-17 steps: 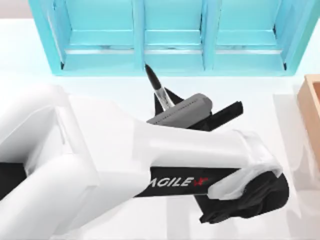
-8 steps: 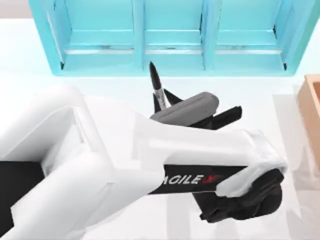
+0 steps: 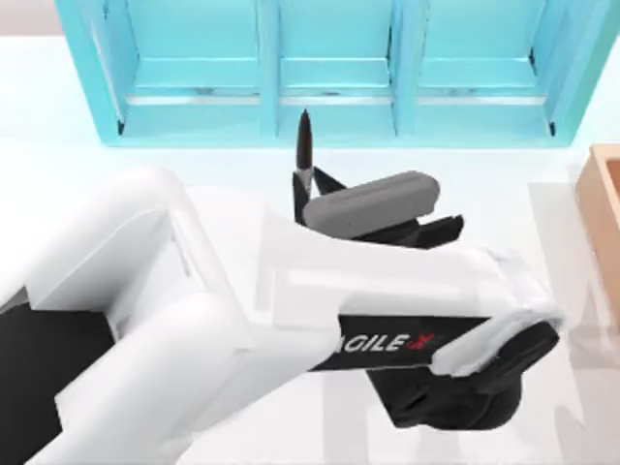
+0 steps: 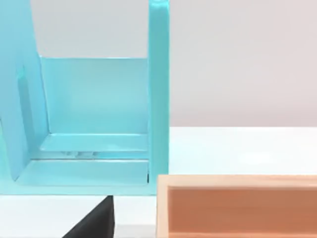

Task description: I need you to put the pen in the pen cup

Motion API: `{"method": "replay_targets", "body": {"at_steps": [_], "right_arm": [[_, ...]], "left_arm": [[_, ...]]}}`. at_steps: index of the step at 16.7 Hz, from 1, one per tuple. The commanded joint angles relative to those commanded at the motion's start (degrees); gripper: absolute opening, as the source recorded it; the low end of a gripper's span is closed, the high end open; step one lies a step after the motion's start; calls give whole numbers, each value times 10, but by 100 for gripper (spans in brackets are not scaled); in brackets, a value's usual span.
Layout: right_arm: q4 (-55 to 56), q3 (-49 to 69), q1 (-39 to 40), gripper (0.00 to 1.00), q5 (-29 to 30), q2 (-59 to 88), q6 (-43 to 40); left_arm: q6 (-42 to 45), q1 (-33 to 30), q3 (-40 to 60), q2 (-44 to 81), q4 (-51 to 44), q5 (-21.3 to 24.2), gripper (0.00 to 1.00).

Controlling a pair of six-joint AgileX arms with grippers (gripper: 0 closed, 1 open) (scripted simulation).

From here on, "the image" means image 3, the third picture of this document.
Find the black pen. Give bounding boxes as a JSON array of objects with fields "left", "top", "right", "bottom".
[{"left": 295, "top": 108, "right": 317, "bottom": 189}]

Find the light blue rack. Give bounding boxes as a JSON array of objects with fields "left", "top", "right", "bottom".
[{"left": 52, "top": 0, "right": 590, "bottom": 149}]

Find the salmon-coloured shallow box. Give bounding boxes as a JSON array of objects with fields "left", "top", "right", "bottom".
[{"left": 574, "top": 143, "right": 620, "bottom": 319}]

